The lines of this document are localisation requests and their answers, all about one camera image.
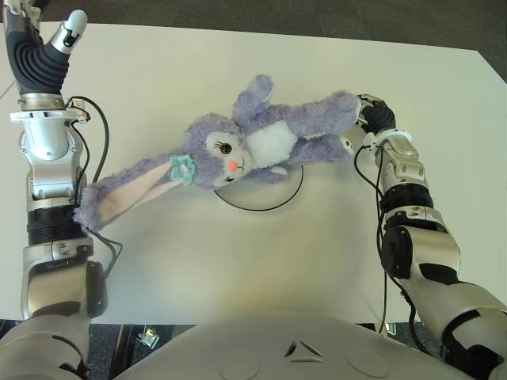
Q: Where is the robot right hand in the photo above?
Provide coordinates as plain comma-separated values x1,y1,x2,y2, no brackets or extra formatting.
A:
354,93,397,135

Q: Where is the white plate black rim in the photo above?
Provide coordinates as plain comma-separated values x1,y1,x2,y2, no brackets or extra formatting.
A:
212,164,304,213

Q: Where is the purple plush rabbit doll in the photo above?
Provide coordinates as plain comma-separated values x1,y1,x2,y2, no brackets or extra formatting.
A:
73,74,364,233

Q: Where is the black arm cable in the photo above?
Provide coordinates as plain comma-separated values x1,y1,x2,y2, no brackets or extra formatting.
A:
69,97,124,282
354,144,436,357

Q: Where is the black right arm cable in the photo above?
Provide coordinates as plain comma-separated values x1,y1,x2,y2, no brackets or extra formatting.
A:
354,144,436,357

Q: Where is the grey robot torso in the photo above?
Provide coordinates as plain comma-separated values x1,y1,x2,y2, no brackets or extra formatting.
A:
110,312,472,380

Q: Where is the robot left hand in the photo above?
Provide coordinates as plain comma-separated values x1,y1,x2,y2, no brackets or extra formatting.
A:
2,0,88,98

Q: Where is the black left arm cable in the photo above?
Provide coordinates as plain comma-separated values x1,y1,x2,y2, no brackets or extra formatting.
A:
69,97,124,282

